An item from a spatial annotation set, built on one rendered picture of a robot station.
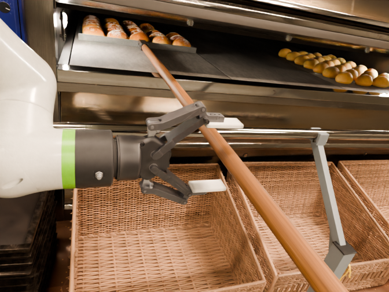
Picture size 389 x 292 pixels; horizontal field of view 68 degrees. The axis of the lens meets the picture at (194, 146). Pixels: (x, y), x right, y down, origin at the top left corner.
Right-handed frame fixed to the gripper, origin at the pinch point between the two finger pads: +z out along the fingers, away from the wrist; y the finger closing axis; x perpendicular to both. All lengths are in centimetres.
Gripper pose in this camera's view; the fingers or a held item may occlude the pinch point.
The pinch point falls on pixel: (226, 156)
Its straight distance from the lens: 54.8
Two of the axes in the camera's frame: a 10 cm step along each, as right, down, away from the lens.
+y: -1.7, 8.7, 4.6
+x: 3.1, 4.9, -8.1
